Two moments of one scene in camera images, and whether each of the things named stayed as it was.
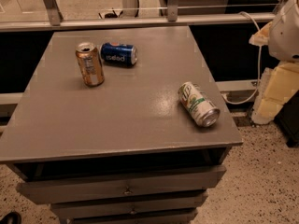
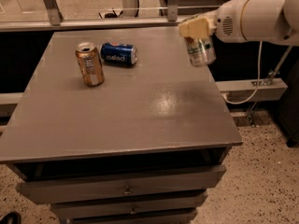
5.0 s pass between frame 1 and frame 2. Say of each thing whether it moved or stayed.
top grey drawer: stayed
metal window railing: stayed
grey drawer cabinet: stayed
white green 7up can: moved
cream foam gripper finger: moved
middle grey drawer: stayed
